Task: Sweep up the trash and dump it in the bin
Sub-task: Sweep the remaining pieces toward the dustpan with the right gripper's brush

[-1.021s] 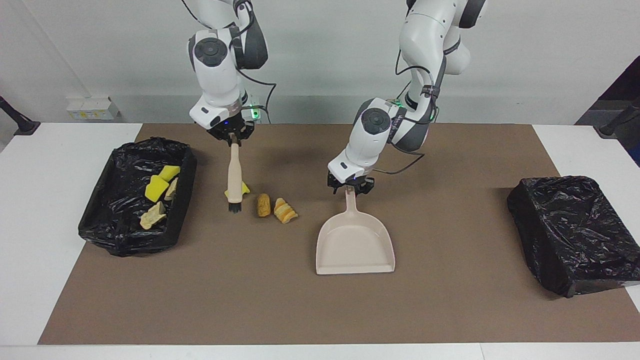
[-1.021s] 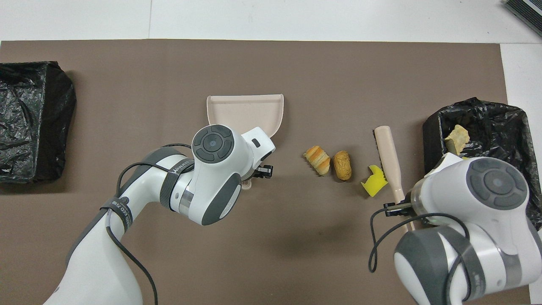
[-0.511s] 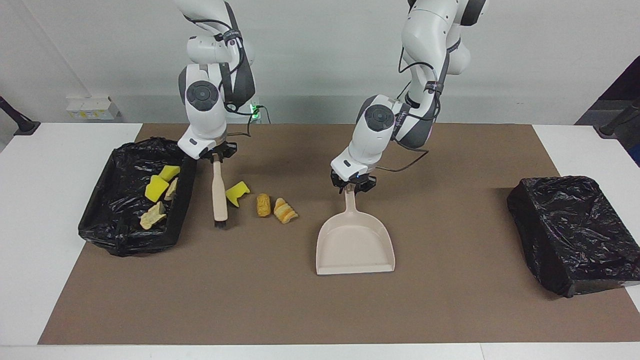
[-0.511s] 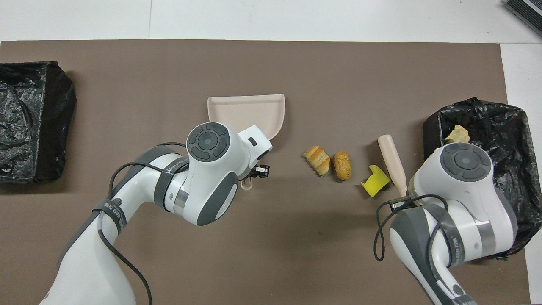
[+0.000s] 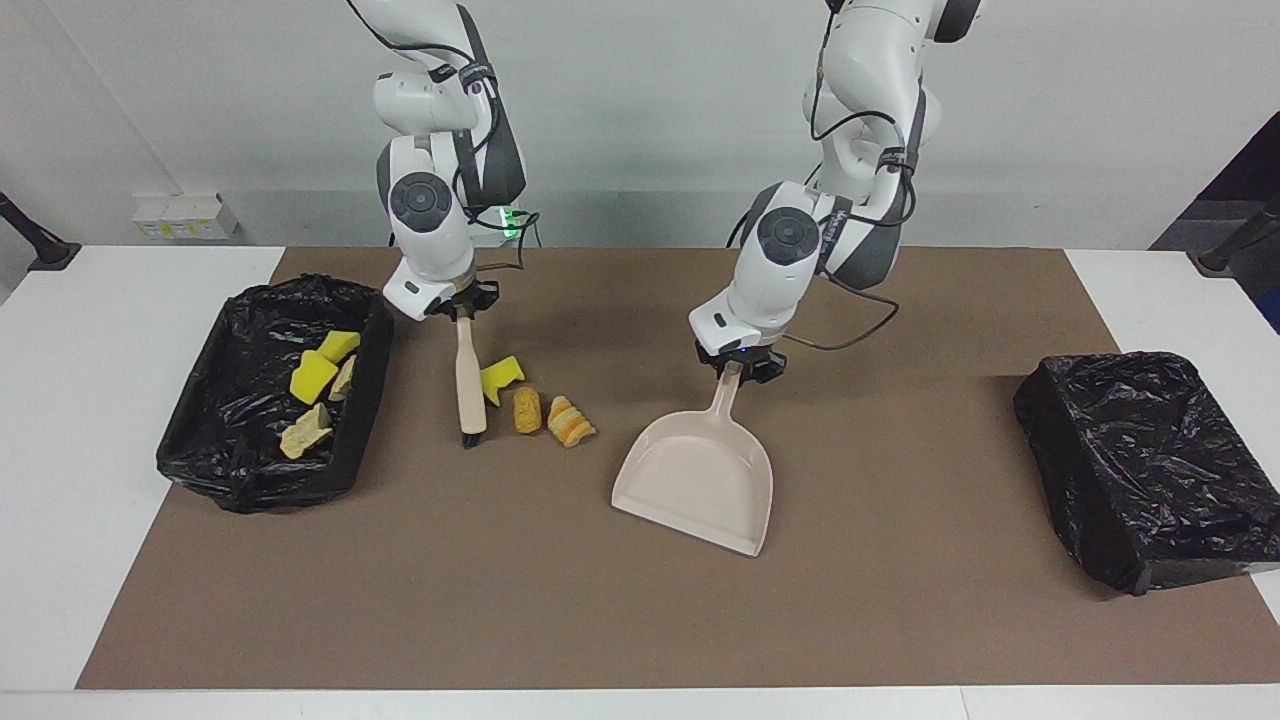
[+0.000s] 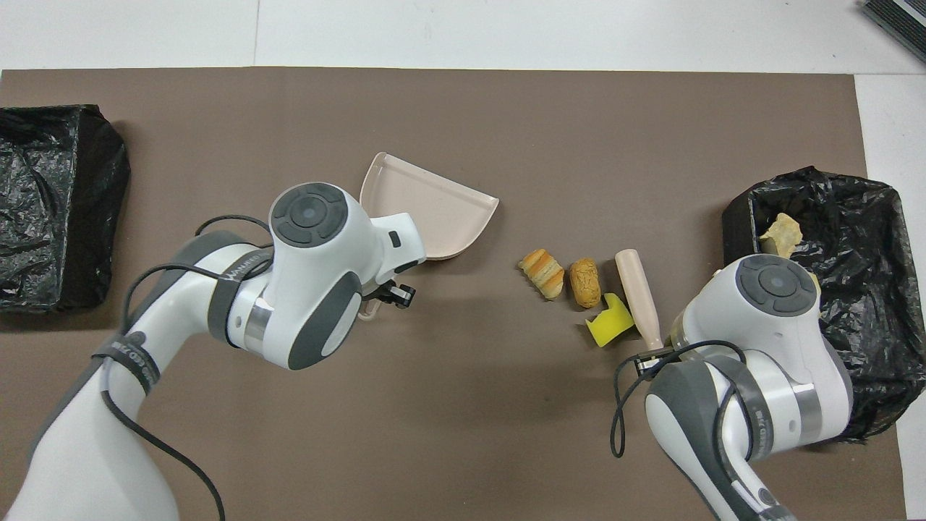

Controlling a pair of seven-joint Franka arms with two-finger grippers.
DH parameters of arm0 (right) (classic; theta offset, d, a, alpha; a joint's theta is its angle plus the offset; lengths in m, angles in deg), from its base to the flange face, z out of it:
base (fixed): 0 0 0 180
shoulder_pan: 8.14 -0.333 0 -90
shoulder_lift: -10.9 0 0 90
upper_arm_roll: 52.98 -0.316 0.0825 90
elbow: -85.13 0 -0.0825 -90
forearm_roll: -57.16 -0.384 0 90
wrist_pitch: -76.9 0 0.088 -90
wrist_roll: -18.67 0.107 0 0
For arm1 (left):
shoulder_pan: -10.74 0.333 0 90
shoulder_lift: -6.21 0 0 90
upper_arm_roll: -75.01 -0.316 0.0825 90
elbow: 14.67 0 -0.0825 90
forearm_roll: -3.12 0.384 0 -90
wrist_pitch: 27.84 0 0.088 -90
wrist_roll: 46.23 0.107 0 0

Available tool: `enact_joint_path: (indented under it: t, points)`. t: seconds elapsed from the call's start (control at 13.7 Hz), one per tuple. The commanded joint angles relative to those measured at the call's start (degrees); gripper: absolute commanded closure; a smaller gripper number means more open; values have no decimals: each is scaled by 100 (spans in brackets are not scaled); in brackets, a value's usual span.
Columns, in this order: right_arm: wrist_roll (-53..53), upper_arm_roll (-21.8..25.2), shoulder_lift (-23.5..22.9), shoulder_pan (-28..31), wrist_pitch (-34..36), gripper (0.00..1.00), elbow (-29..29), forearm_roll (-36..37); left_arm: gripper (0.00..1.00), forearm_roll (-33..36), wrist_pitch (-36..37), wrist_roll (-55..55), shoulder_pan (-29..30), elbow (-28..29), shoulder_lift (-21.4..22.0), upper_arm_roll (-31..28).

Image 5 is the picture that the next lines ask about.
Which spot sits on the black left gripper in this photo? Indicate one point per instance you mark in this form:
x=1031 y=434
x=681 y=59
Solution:
x=745 y=355

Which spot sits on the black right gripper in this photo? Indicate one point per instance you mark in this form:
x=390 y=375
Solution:
x=470 y=298

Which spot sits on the notched yellow sponge piece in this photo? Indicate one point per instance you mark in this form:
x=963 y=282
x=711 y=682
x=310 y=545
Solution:
x=503 y=378

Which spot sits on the beige hand brush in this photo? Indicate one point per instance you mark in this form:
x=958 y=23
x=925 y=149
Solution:
x=470 y=390

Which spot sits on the brown bread roll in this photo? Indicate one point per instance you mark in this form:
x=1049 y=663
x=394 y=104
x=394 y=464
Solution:
x=527 y=411

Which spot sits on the beige plastic dustpan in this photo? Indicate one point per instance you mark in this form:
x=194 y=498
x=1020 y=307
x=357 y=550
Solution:
x=700 y=480

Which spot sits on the striped orange croissant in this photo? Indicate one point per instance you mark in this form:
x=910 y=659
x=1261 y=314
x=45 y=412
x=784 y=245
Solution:
x=345 y=380
x=570 y=425

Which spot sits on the pale bread piece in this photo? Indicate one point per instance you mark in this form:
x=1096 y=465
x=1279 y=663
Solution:
x=303 y=435

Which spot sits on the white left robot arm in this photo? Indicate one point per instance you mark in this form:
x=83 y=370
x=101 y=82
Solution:
x=785 y=270

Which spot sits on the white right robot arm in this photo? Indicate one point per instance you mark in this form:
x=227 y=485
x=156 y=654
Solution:
x=430 y=230

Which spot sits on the black bag lined bin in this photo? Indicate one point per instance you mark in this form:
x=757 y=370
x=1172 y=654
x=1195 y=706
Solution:
x=230 y=400
x=1150 y=450

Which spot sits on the brown paper table mat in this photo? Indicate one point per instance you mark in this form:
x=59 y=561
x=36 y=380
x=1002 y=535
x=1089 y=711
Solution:
x=900 y=620

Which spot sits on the dark background partition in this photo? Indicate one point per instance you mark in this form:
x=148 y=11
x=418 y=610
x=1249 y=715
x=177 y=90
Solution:
x=1255 y=175

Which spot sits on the white wall socket box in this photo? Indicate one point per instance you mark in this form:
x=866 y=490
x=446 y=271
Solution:
x=185 y=215

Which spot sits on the black camera stand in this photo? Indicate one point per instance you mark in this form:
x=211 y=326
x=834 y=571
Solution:
x=1215 y=262
x=50 y=255

